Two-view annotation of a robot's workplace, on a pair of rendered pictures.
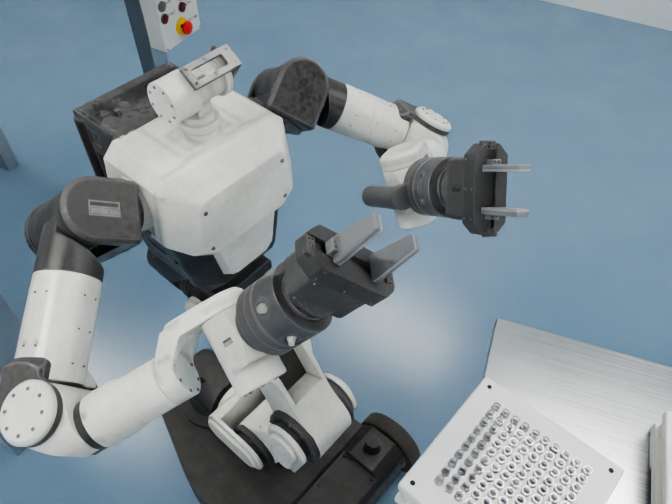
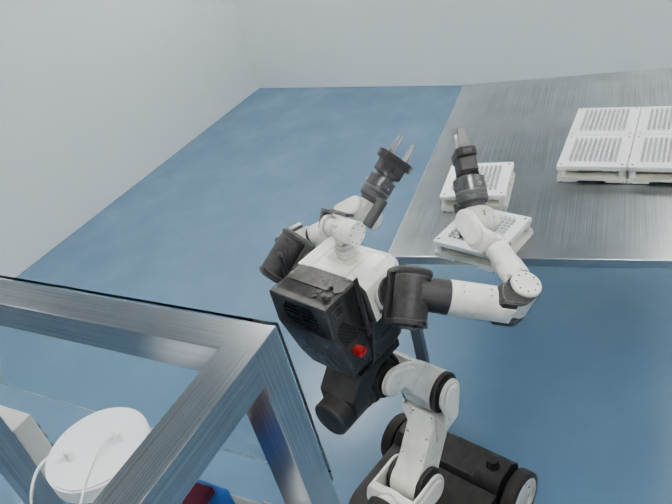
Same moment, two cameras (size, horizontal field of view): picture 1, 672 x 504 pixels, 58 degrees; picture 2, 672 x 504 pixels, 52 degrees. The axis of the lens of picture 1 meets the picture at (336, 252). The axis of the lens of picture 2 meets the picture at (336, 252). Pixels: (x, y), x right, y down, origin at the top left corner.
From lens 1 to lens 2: 1.88 m
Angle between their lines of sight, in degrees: 61
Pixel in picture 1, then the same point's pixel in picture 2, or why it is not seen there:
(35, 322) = (480, 290)
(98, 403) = (515, 262)
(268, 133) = not seen: hidden behind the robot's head
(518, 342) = (401, 248)
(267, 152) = not seen: hidden behind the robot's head
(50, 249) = (441, 284)
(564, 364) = (412, 234)
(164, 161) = (374, 258)
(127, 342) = not seen: outside the picture
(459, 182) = (391, 166)
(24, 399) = (521, 282)
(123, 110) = (326, 288)
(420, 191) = (386, 186)
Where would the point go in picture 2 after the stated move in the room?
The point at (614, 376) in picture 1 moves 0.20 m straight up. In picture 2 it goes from (416, 221) to (407, 175)
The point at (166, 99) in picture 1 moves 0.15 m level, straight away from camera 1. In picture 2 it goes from (359, 226) to (304, 246)
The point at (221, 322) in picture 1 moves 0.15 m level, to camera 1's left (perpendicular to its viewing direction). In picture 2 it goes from (478, 210) to (489, 240)
